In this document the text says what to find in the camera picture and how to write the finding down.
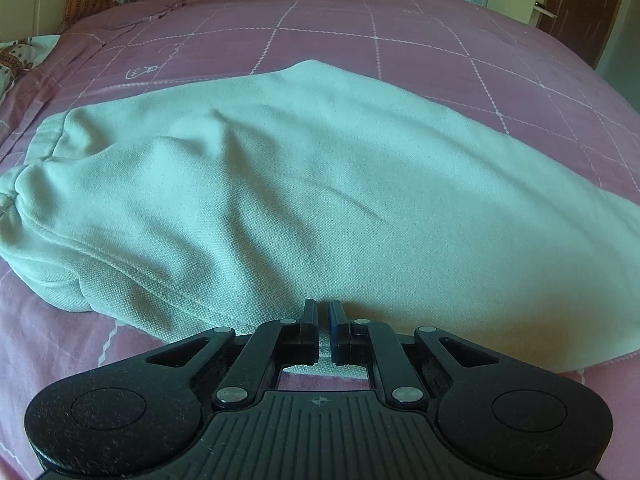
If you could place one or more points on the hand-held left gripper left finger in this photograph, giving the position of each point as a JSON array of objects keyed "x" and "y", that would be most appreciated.
[{"x": 311, "y": 331}]

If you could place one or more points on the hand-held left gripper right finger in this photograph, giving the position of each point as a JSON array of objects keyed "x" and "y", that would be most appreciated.
[{"x": 334, "y": 331}]

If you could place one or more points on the white pants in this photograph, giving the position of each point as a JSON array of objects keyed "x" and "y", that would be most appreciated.
[{"x": 320, "y": 200}]

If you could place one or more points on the pink checked bed sheet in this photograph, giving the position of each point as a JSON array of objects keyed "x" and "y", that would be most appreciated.
[{"x": 350, "y": 20}]

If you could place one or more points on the pale patterned cloth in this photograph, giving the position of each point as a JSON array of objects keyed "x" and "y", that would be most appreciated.
[{"x": 22, "y": 57}]

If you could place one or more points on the brown wooden door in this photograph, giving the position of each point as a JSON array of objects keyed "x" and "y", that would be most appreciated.
[{"x": 585, "y": 5}]

